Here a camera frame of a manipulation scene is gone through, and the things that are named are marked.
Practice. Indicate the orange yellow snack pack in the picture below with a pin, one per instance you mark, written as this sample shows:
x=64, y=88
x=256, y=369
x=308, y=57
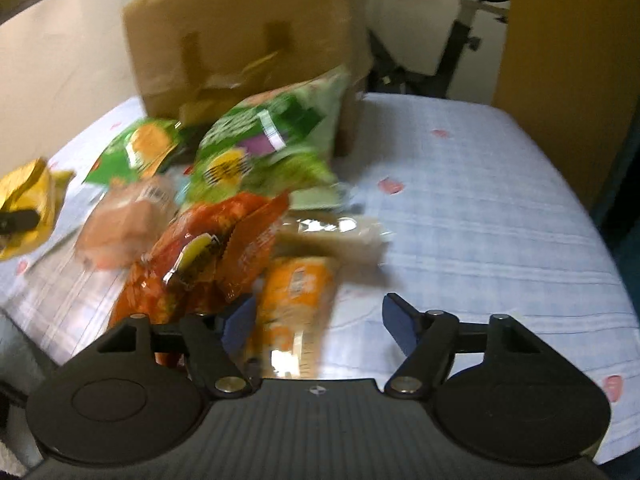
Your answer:
x=293, y=313

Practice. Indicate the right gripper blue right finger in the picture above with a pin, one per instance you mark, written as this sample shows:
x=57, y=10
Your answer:
x=427, y=341

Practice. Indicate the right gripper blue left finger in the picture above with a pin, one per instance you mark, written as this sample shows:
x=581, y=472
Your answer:
x=212, y=343

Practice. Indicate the orange red chip bag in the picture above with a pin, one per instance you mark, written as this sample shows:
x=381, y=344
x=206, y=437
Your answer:
x=208, y=257

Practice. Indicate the black exercise bike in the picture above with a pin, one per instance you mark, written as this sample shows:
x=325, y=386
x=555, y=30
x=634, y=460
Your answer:
x=448, y=49

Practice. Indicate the light green veggie ring bag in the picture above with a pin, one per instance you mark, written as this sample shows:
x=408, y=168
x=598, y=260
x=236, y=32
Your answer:
x=273, y=142

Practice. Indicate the yellow snack packet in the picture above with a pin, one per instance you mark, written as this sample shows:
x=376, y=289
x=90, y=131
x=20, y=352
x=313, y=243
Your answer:
x=32, y=197

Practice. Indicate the clear cracker pack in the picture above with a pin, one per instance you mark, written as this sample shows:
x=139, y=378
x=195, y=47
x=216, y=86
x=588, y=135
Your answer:
x=351, y=238

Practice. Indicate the brown cardboard box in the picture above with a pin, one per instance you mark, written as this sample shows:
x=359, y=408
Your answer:
x=194, y=59

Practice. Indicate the green red corn snack bag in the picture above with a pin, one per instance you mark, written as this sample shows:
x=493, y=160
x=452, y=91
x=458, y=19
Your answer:
x=136, y=153

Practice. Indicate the orange sausage pack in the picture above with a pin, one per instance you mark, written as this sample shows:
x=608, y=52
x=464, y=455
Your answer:
x=126, y=223

